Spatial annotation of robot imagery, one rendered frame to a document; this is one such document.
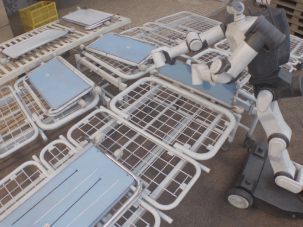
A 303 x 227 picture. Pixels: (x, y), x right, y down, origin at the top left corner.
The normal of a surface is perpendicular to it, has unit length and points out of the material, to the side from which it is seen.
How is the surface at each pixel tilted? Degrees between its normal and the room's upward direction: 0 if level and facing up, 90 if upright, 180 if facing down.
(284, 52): 72
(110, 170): 5
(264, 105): 90
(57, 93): 8
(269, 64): 81
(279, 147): 90
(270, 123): 90
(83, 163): 5
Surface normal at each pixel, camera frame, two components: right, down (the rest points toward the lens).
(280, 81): -0.56, 0.57
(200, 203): 0.00, -0.73
